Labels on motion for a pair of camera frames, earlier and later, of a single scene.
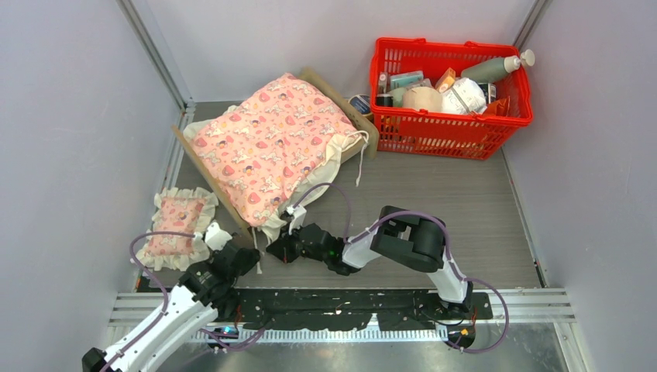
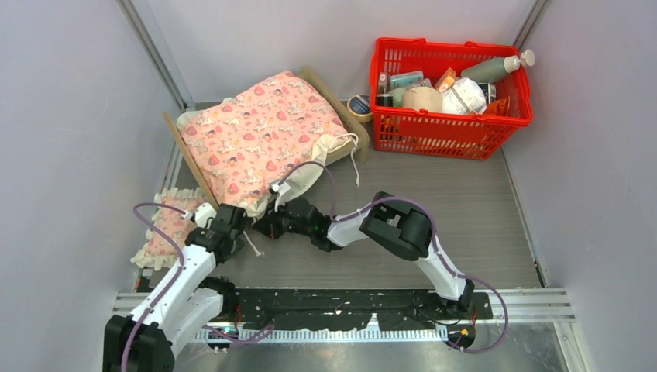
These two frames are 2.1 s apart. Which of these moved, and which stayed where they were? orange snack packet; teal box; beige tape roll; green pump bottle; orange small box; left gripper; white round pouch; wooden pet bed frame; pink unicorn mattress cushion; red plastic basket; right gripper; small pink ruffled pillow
Moved: right gripper; wooden pet bed frame; left gripper; pink unicorn mattress cushion
Stayed: orange snack packet; white round pouch; orange small box; green pump bottle; teal box; red plastic basket; beige tape roll; small pink ruffled pillow
